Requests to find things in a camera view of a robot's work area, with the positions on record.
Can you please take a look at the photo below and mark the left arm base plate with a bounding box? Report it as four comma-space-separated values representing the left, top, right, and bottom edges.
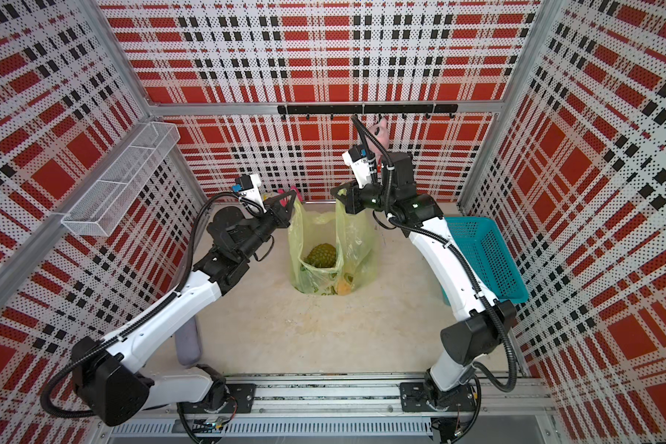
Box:
182, 384, 256, 416

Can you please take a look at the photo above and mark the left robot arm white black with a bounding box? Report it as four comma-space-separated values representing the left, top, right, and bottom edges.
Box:
40, 191, 297, 427

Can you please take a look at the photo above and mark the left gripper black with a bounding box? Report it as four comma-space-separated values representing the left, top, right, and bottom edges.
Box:
234, 189, 293, 261

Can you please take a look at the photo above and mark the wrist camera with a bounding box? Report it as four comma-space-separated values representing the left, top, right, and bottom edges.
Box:
232, 174, 266, 216
342, 145, 376, 189

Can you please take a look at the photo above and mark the white wire mesh shelf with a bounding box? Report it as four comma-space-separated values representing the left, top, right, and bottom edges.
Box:
61, 121, 179, 237

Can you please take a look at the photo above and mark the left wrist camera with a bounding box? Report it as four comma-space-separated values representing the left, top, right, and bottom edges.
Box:
232, 174, 266, 216

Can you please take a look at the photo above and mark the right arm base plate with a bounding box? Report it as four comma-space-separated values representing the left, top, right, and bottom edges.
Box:
399, 381, 475, 413

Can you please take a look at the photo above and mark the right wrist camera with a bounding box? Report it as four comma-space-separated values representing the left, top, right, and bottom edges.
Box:
342, 145, 376, 189

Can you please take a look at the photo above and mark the black hook rail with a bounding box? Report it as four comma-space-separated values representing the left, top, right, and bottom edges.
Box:
277, 104, 459, 118

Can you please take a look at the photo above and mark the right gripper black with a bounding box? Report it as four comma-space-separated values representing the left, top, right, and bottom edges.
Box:
332, 178, 397, 214

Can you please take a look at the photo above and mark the aluminium mounting rail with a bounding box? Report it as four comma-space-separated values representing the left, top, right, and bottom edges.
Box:
89, 373, 564, 443

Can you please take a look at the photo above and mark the pink hanging plush toy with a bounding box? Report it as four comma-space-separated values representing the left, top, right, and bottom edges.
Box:
367, 118, 390, 150

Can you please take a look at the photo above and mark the teal plastic basket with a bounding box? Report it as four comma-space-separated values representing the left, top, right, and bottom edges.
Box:
446, 216, 529, 305

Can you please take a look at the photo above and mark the yellow-green plastic bag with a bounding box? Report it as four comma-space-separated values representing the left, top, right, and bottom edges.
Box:
288, 201, 379, 296

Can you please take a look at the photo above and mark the pineapple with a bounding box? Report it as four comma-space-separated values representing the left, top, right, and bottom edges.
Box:
335, 277, 353, 295
305, 243, 337, 269

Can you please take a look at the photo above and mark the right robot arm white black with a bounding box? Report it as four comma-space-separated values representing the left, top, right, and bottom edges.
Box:
331, 116, 518, 411

